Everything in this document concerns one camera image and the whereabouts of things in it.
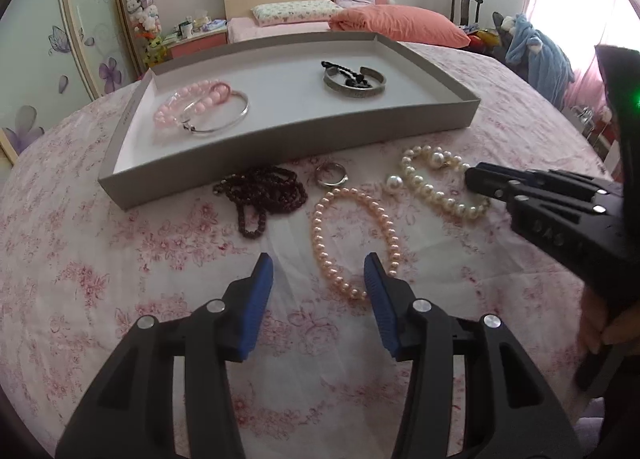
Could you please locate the folded orange duvet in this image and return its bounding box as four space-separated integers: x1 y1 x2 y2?
329 4 470 49

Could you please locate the dark red bead necklace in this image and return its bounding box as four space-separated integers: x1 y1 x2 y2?
212 166 309 240

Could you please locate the pink large bead bracelet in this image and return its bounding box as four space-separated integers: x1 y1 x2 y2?
152 78 234 127

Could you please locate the white pearl bracelet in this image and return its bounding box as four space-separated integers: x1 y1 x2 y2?
397 143 493 223

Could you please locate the silver thin bangle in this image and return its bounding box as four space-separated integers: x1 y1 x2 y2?
179 83 250 135

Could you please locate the pink floral tablecloth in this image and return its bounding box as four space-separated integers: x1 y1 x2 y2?
0 41 614 459

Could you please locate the pink small pearl bracelet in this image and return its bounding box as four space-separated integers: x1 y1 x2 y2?
310 186 403 301

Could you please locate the plush toy display tube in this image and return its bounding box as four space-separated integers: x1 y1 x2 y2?
122 0 163 70

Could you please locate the single pearl earring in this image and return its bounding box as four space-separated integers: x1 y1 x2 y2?
384 174 404 195

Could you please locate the grey cardboard tray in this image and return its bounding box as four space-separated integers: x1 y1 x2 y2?
99 32 480 209

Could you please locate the pink bedside table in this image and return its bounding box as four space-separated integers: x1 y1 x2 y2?
167 28 227 60

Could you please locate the dark wooden chair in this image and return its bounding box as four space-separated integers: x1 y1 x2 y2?
449 0 484 27

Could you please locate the wardrobe with flower doors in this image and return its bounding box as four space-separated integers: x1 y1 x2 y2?
1 0 138 161

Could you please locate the floral white pillow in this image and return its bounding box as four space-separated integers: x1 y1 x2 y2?
252 0 343 27

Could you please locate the silver ring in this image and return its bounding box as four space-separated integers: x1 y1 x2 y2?
314 161 350 188

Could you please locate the right hand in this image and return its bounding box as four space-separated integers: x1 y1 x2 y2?
577 287 640 355

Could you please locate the pink curtain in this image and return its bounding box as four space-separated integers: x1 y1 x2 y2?
526 0 639 112

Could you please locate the blue plush robe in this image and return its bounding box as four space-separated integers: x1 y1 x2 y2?
506 14 575 109

